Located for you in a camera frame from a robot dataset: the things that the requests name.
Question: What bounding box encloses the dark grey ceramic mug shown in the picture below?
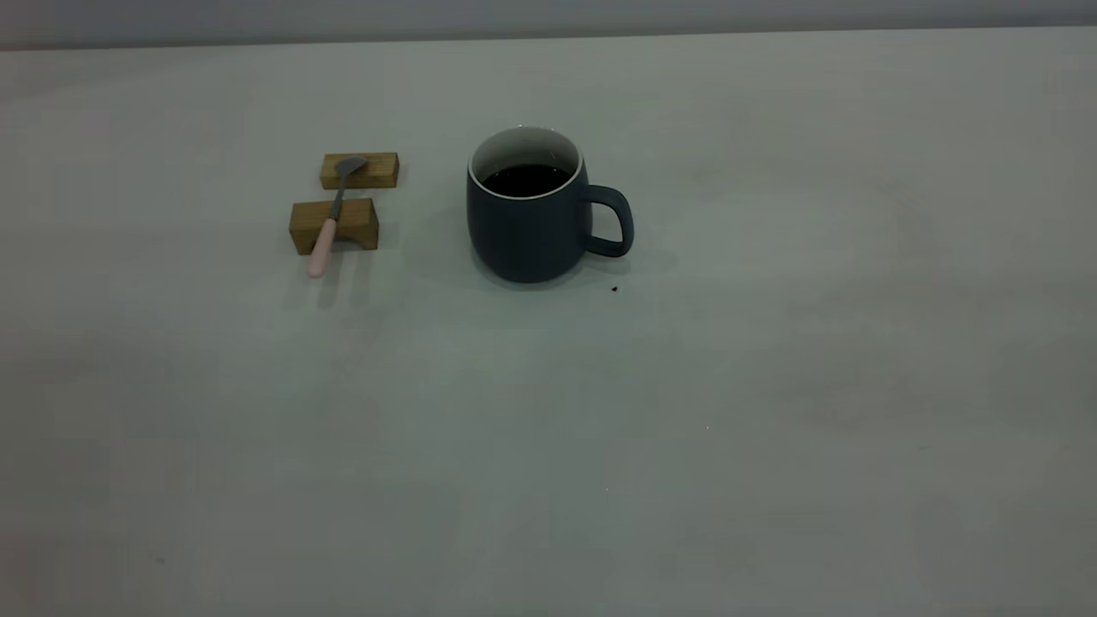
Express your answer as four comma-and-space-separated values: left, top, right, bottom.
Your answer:
466, 126, 635, 285

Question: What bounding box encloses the pink handled metal spoon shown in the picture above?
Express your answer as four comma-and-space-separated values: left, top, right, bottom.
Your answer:
307, 156, 369, 279

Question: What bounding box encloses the black coffee liquid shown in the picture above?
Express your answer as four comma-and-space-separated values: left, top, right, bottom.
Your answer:
482, 165, 573, 199

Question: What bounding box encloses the arched wooden block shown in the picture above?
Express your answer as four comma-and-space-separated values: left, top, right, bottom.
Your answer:
289, 198, 381, 256

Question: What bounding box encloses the flat rectangular wooden block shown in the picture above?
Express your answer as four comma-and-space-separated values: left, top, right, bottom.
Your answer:
320, 152, 400, 190

